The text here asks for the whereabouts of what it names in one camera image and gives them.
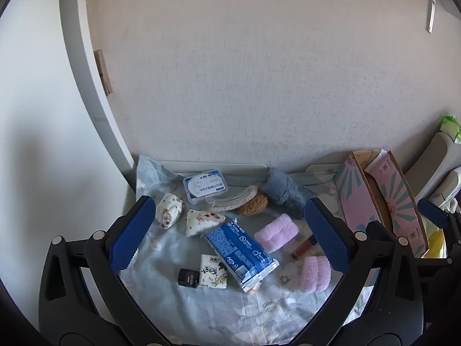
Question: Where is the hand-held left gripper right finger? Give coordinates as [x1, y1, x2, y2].
[292, 198, 426, 346]

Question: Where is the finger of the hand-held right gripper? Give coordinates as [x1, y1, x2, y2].
[418, 198, 461, 260]
[365, 220, 400, 240]

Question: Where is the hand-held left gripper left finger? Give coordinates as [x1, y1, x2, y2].
[38, 195, 170, 346]

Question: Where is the red lip gloss tube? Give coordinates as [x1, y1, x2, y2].
[291, 234, 318, 260]

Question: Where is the pink cardboard box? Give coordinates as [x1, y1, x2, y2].
[333, 150, 429, 258]

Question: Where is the pink fluffy roll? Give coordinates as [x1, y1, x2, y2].
[301, 255, 332, 293]
[254, 213, 299, 253]

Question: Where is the grey-blue towel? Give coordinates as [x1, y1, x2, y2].
[261, 168, 318, 219]

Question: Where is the small black jar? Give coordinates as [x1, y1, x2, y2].
[177, 268, 200, 289]

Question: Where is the blue wipes packet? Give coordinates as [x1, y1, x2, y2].
[205, 218, 279, 294]

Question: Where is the white ink-print sachet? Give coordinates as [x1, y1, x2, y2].
[199, 254, 228, 290]

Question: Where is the yellow plastic bag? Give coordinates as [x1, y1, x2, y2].
[427, 229, 447, 258]

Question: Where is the grey chair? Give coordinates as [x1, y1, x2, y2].
[403, 131, 461, 206]

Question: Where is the clear plastic bag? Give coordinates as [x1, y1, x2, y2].
[135, 154, 182, 202]

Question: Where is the brown fluffy scrunchie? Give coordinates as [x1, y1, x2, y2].
[236, 192, 270, 217]

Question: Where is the white dental floss box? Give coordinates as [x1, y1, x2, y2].
[182, 169, 230, 204]

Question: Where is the green and white packet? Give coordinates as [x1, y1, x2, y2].
[439, 115, 461, 144]

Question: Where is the light blue floral sheet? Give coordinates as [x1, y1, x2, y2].
[119, 155, 382, 346]

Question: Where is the wooden wall block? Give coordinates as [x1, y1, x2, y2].
[94, 50, 114, 96]

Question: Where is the white window frame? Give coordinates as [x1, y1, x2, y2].
[59, 0, 137, 188]

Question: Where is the white wall bracket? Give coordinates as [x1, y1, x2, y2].
[426, 0, 447, 33]

